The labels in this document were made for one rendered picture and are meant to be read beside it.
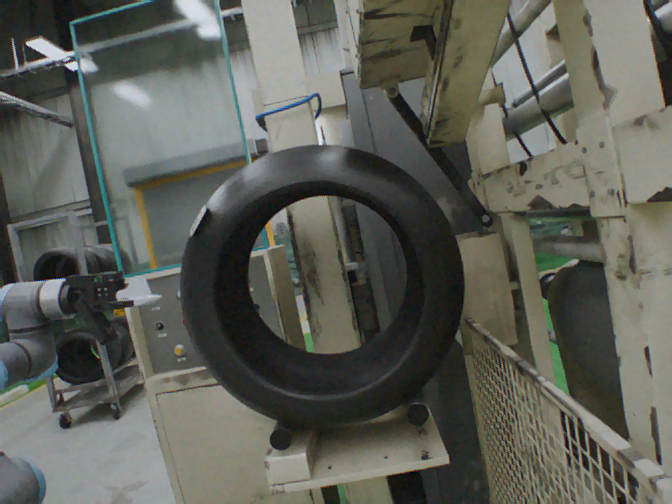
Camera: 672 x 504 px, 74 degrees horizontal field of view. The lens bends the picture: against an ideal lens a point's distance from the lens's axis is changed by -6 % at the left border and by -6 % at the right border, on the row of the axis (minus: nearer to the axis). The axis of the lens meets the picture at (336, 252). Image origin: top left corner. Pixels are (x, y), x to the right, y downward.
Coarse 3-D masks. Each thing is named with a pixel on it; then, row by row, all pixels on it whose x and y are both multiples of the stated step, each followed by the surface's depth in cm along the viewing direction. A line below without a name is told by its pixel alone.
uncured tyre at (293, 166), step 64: (256, 192) 88; (320, 192) 115; (384, 192) 87; (192, 256) 90; (448, 256) 88; (192, 320) 90; (256, 320) 117; (448, 320) 88; (256, 384) 90; (320, 384) 115; (384, 384) 89
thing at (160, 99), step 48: (192, 0) 158; (96, 48) 160; (144, 48) 160; (192, 48) 159; (96, 96) 161; (144, 96) 161; (192, 96) 160; (96, 144) 163; (144, 144) 162; (192, 144) 161; (240, 144) 161; (144, 192) 163; (192, 192) 162; (144, 240) 164
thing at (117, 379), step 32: (32, 224) 396; (96, 224) 521; (64, 256) 408; (96, 256) 450; (64, 352) 439; (96, 352) 493; (128, 352) 461; (96, 384) 405; (128, 384) 442; (64, 416) 410
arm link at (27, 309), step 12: (12, 288) 100; (24, 288) 100; (36, 288) 99; (0, 300) 99; (12, 300) 98; (24, 300) 98; (36, 300) 98; (0, 312) 99; (12, 312) 99; (24, 312) 99; (36, 312) 99; (12, 324) 99; (24, 324) 99; (36, 324) 100
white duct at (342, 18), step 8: (336, 0) 163; (344, 0) 161; (336, 8) 166; (344, 8) 163; (344, 16) 165; (344, 24) 168; (344, 32) 170; (344, 40) 173; (344, 48) 175; (344, 56) 179; (352, 64) 178
